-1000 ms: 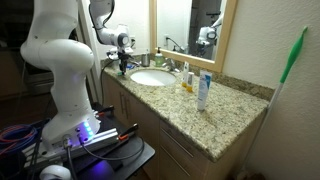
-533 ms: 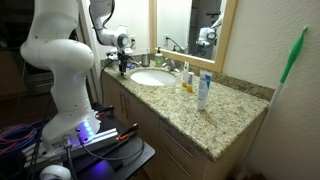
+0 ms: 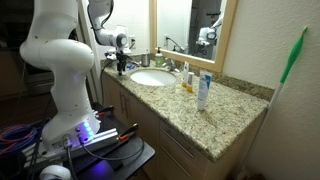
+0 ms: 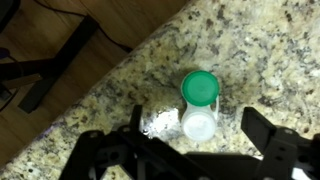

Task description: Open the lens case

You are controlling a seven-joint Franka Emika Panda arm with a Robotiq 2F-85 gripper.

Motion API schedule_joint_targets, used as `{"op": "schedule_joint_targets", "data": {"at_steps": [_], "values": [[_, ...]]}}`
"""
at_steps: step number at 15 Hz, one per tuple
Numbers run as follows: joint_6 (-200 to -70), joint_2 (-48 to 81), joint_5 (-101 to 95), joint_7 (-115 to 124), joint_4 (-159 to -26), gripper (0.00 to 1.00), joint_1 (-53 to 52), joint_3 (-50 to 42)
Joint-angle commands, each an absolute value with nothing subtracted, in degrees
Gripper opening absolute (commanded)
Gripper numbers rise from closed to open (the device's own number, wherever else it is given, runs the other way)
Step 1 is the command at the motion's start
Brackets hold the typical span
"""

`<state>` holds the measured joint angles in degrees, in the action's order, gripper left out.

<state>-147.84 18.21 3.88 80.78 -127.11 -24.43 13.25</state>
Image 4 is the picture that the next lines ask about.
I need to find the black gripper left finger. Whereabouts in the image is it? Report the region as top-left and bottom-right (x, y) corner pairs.
(59, 104), (208, 180)

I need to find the green white contact lens case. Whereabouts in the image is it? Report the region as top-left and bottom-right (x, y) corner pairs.
(180, 69), (221, 143)

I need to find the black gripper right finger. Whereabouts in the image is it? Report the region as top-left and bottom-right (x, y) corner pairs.
(240, 106), (320, 180)

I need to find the black robot cart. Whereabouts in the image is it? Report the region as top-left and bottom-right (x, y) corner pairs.
(0, 0), (101, 115)

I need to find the thin black floor cable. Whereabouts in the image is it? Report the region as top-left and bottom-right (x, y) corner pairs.
(33, 0), (134, 53)

